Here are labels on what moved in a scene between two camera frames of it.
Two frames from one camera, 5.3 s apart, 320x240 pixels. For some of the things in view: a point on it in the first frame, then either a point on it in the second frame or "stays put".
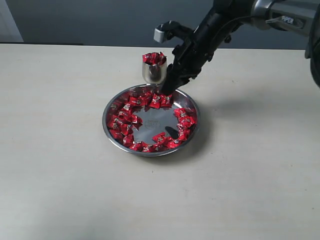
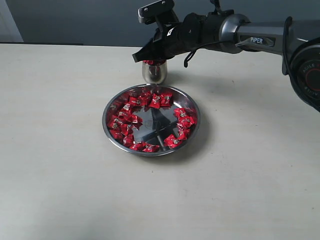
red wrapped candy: [116, 134] stays put
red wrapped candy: [166, 101] stays put
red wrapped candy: [155, 101] stays put
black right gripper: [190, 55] → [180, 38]
